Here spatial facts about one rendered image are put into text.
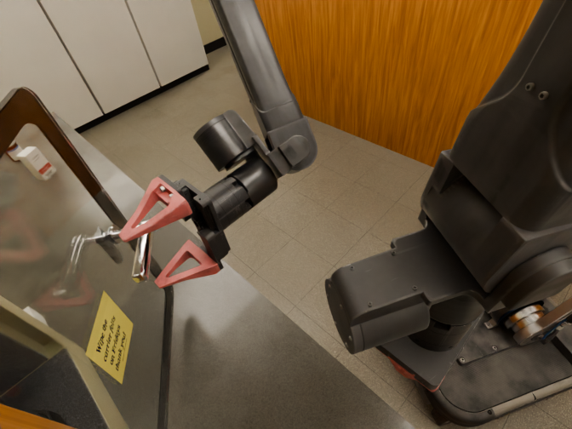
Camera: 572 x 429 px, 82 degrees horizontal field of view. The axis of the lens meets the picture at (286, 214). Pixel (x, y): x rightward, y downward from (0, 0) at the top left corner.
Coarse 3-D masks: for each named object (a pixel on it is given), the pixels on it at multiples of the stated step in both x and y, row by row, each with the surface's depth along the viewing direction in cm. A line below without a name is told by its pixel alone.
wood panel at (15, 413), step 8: (0, 408) 12; (8, 408) 12; (0, 416) 11; (8, 416) 12; (16, 416) 12; (24, 416) 12; (32, 416) 13; (0, 424) 11; (8, 424) 11; (16, 424) 12; (24, 424) 12; (32, 424) 12; (40, 424) 13; (48, 424) 13; (56, 424) 14
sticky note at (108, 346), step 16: (112, 304) 39; (96, 320) 35; (112, 320) 38; (128, 320) 41; (96, 336) 34; (112, 336) 37; (128, 336) 41; (96, 352) 34; (112, 352) 36; (112, 368) 36
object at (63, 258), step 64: (0, 128) 27; (0, 192) 26; (64, 192) 34; (0, 256) 25; (64, 256) 32; (128, 256) 45; (0, 320) 23; (64, 320) 30; (0, 384) 22; (64, 384) 28; (128, 384) 38
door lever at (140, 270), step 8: (112, 232) 42; (152, 232) 43; (112, 240) 42; (120, 240) 43; (144, 240) 41; (152, 240) 42; (136, 248) 40; (144, 248) 40; (136, 256) 39; (144, 256) 39; (136, 264) 38; (144, 264) 38; (136, 272) 37; (144, 272) 38; (136, 280) 38; (144, 280) 38
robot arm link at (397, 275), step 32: (384, 256) 23; (416, 256) 22; (448, 256) 22; (544, 256) 16; (352, 288) 22; (384, 288) 21; (416, 288) 21; (448, 288) 21; (480, 288) 21; (512, 288) 18; (544, 288) 17; (352, 320) 21; (384, 320) 22; (416, 320) 23; (352, 352) 23
